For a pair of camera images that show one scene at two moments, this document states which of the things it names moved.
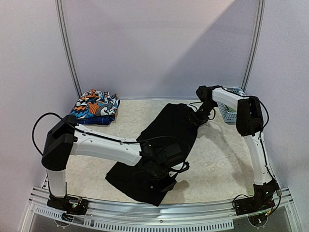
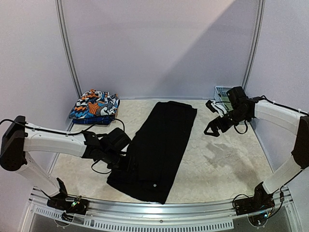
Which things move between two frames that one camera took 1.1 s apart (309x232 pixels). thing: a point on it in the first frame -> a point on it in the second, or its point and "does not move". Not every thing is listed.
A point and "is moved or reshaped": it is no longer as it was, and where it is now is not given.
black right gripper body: x=195 y=118 -> x=221 y=124
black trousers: x=176 y=123 is moved or reshaped
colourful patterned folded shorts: x=93 y=102 does not move
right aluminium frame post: x=256 y=46 does not move
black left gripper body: x=157 y=176 -> x=118 y=165
